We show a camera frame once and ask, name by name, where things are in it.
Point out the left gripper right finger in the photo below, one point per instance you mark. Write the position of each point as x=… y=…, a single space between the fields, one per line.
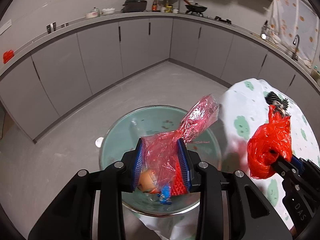
x=188 y=161

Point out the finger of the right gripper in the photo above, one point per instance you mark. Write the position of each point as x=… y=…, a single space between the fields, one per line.
x=287 y=169
x=305 y=167

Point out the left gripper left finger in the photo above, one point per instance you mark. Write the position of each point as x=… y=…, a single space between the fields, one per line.
x=133 y=161

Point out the red mesh net bag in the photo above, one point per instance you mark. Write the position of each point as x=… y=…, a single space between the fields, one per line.
x=178 y=188

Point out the red plastic bag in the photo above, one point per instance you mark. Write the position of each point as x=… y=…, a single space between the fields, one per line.
x=270 y=140

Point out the red blue snack wrapper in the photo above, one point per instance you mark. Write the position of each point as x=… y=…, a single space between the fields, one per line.
x=165 y=195

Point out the kitchen faucet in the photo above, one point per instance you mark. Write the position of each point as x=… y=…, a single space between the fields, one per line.
x=296 y=45

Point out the grey kitchen cabinets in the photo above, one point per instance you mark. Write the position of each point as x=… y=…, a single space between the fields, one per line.
x=60 y=71

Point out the orange paper cup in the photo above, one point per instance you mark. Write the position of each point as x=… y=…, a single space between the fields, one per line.
x=147 y=182

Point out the white paper scrap on floor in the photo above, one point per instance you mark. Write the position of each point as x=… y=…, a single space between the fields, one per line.
x=99 y=142

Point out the green cloud pattern tablecloth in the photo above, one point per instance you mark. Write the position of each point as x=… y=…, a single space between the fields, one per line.
x=231 y=206

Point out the dish rack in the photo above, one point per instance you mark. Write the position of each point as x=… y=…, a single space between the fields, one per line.
x=266 y=31

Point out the orange patterned window curtain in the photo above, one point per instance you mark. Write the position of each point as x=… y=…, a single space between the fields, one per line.
x=291 y=17

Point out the white bowl on counter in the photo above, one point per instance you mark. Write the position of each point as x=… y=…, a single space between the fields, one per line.
x=108 y=11

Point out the black wok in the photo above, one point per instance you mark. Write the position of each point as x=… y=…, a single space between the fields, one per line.
x=194 y=8

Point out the white lidded pot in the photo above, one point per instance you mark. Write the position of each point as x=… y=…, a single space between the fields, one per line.
x=94 y=13

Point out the black rice cooker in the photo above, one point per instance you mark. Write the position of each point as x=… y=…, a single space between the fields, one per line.
x=134 y=6

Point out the red object on counter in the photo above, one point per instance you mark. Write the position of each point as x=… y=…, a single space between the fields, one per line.
x=7 y=55

